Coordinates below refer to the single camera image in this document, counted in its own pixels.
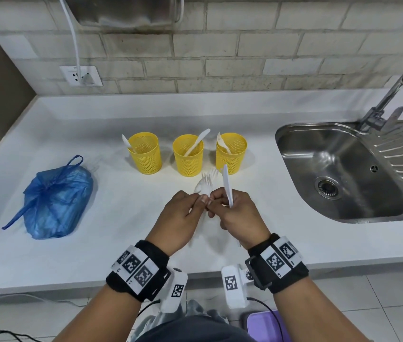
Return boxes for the black left wrist camera cable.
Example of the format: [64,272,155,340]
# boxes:
[137,299,161,319]

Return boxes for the person's right hand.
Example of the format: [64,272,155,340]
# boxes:
[207,187,273,250]

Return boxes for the grey shoe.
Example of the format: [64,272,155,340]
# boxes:
[207,309,229,323]
[186,299,206,317]

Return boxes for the blue plastic bag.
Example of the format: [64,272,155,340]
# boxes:
[1,155,94,240]

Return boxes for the yellow mesh cup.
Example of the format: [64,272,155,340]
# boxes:
[127,132,162,175]
[172,134,205,178]
[215,133,248,175]

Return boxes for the person's left forearm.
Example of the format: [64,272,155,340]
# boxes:
[53,285,142,342]

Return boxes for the white plastic knife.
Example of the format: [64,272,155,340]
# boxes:
[221,164,235,208]
[183,128,211,157]

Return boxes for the white plug with cable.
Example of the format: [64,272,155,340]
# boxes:
[57,0,95,86]

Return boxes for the stainless steel sink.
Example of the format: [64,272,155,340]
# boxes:
[275,119,403,224]

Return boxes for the black left wristband with markers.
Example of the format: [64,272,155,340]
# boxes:
[105,240,172,303]

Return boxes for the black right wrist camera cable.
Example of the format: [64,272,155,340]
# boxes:
[246,297,284,342]

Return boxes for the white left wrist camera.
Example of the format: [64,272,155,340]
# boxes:
[158,267,189,314]

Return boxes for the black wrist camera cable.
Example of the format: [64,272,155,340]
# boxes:
[246,297,284,342]
[137,299,161,319]

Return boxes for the metal faucet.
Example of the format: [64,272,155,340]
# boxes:
[356,51,403,132]

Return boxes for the black right wristband with markers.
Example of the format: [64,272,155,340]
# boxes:
[245,233,310,295]

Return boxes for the white wall socket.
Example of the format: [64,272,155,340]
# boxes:
[59,66,104,88]

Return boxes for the purple plastic stool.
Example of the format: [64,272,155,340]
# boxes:
[241,309,291,342]

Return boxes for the person's right forearm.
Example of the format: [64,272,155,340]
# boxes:
[272,275,373,342]

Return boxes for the person's left hand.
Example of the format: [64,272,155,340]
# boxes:
[145,190,212,257]

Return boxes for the stainless steel wall appliance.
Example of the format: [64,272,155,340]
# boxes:
[64,0,184,28]

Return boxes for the person's dark shorts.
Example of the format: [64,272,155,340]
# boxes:
[130,315,259,342]

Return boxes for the black wristband with markers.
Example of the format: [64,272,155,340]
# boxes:
[245,233,310,295]
[105,240,172,303]

